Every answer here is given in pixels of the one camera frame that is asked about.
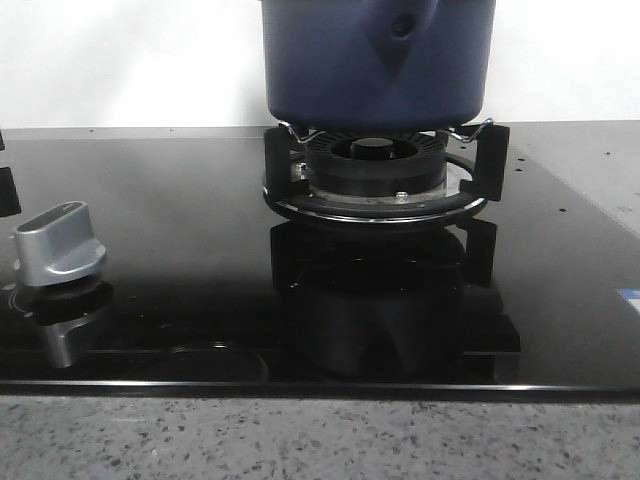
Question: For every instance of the blue cooking pot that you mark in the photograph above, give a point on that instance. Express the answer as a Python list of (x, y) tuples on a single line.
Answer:
[(376, 66)]

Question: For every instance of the black pot support grate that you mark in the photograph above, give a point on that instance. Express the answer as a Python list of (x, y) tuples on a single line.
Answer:
[(475, 162)]

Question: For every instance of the black gas burner head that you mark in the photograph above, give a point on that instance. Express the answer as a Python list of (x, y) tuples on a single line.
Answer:
[(376, 166)]

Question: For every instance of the black glass cooktop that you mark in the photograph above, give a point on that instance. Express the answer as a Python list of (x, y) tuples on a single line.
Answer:
[(207, 292)]

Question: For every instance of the silver stove knob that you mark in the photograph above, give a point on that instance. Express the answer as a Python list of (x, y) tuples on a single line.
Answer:
[(57, 246)]

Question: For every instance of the blue white label sticker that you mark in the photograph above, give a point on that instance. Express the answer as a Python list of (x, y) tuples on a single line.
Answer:
[(631, 296)]

